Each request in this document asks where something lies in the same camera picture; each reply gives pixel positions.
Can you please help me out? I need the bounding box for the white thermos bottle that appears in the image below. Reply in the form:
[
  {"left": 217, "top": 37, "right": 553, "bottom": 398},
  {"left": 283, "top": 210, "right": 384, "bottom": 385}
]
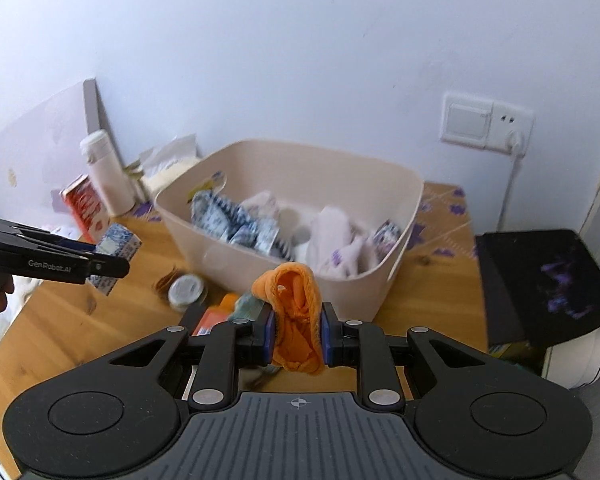
[{"left": 80, "top": 130, "right": 137, "bottom": 217}]

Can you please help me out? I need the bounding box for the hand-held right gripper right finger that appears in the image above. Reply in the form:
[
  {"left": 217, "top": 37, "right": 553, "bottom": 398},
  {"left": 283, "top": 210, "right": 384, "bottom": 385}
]
[{"left": 320, "top": 302, "right": 488, "bottom": 409}]

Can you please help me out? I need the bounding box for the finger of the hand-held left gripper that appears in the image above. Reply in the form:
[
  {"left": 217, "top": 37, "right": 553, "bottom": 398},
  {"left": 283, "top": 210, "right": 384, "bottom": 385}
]
[
  {"left": 12, "top": 226, "right": 101, "bottom": 257},
  {"left": 82, "top": 254, "right": 131, "bottom": 279}
]

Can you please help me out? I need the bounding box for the glass jar with cork lid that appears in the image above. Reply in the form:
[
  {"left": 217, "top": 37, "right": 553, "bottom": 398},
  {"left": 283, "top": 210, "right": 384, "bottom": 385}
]
[{"left": 152, "top": 264, "right": 187, "bottom": 297}]

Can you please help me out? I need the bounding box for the beige storage basket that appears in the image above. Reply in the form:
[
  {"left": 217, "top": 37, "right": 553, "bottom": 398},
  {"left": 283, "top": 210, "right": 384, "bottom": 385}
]
[{"left": 154, "top": 140, "right": 425, "bottom": 322}]

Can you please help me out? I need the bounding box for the blue white patterned box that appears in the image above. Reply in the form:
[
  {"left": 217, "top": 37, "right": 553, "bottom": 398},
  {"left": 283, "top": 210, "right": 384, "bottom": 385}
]
[{"left": 89, "top": 223, "right": 144, "bottom": 297}]

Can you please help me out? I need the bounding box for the red white drink carton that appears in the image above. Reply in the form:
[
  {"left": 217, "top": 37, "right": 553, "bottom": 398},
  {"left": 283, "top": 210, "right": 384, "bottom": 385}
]
[{"left": 60, "top": 174, "right": 112, "bottom": 243}]

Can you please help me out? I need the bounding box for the yellow box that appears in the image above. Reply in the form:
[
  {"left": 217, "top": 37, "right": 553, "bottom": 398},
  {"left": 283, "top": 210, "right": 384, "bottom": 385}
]
[{"left": 489, "top": 340, "right": 546, "bottom": 376}]

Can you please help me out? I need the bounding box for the wooden desktop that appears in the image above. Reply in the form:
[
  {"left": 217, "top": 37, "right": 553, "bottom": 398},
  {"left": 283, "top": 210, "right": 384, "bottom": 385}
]
[{"left": 0, "top": 182, "right": 490, "bottom": 478}]

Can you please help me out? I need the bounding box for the orange bottle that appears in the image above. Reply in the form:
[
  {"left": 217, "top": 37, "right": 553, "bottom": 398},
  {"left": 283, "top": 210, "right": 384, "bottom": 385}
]
[{"left": 194, "top": 292, "right": 243, "bottom": 337}]

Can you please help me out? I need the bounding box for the pink bed headboard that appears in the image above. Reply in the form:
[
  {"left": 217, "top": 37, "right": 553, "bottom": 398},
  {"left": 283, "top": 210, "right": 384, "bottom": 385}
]
[{"left": 0, "top": 78, "right": 113, "bottom": 231}]

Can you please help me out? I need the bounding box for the pink sock pair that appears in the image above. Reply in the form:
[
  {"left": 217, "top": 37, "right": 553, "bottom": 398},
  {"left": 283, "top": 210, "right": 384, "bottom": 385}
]
[
  {"left": 240, "top": 190, "right": 281, "bottom": 223},
  {"left": 305, "top": 204, "right": 378, "bottom": 279}
]

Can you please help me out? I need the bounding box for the yellow tissue pack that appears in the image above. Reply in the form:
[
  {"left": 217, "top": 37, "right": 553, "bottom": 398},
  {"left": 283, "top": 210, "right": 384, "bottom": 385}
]
[{"left": 142, "top": 157, "right": 202, "bottom": 196}]

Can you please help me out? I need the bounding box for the blue checked cloth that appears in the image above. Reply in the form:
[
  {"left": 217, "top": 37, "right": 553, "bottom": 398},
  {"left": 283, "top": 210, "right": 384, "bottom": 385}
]
[{"left": 212, "top": 195, "right": 293, "bottom": 263}]

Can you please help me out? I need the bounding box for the white plug with cable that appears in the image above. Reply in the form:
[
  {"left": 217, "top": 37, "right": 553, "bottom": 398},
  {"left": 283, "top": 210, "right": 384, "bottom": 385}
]
[{"left": 495, "top": 130, "right": 531, "bottom": 235}]

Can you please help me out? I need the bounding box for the round metal tin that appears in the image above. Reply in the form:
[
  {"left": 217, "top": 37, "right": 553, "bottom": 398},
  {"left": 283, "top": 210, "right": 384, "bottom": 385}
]
[{"left": 166, "top": 274, "right": 209, "bottom": 312}]

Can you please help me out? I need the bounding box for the teal sock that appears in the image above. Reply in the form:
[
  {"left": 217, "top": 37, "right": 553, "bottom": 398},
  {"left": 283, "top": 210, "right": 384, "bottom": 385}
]
[{"left": 234, "top": 294, "right": 263, "bottom": 322}]

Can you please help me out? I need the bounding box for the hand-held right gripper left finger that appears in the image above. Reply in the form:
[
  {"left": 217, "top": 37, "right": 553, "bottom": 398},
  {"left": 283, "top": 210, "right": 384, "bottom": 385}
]
[{"left": 107, "top": 305, "right": 277, "bottom": 409}]

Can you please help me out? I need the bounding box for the small colourful box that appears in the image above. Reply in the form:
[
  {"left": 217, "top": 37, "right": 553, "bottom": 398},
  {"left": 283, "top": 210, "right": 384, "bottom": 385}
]
[{"left": 371, "top": 219, "right": 404, "bottom": 262}]

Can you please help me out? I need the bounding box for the orange sock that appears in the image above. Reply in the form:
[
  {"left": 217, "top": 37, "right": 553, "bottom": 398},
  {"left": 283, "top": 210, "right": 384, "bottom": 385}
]
[{"left": 252, "top": 263, "right": 327, "bottom": 376}]

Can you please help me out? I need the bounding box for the white wall switch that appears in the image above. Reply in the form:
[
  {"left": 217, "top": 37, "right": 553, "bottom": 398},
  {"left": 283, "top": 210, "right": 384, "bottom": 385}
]
[{"left": 440, "top": 91, "right": 495, "bottom": 148}]

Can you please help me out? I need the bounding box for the white round stool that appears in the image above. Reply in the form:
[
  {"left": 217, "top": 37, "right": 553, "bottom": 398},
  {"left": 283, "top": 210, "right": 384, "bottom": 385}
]
[{"left": 540, "top": 320, "right": 600, "bottom": 391}]

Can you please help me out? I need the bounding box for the white wall socket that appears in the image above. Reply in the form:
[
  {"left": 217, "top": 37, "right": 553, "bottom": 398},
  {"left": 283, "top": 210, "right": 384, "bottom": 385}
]
[{"left": 485, "top": 105, "right": 536, "bottom": 157}]

